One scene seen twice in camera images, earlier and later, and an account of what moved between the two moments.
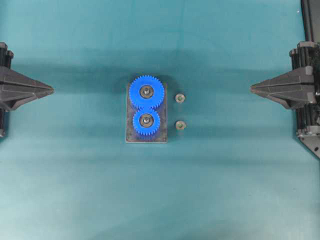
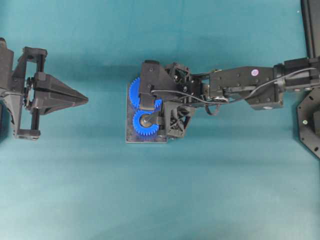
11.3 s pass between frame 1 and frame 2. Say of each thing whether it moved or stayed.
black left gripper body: moved
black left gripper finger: moved
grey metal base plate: stayed
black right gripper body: moved
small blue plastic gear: stayed
